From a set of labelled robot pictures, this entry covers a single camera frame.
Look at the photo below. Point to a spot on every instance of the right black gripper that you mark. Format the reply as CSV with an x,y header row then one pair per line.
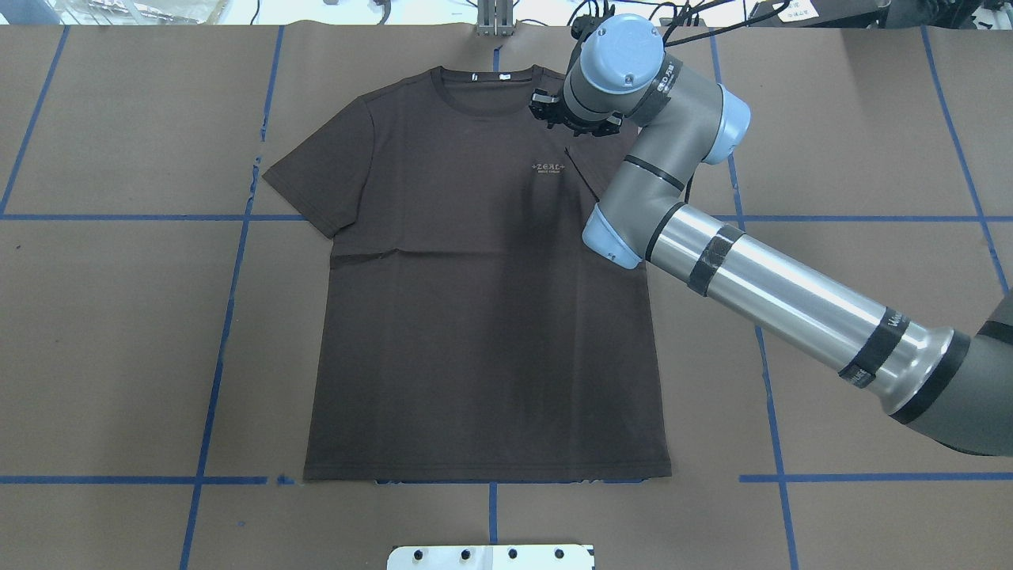
x,y
544,108

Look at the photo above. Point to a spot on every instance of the dark brown t-shirt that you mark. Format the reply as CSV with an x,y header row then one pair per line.
x,y
469,334

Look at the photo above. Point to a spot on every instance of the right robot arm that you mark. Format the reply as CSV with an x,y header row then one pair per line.
x,y
953,388

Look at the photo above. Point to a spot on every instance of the aluminium frame post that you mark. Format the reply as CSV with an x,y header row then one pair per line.
x,y
495,18

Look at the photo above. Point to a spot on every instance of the white metal base plate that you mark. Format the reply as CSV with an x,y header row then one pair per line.
x,y
523,556

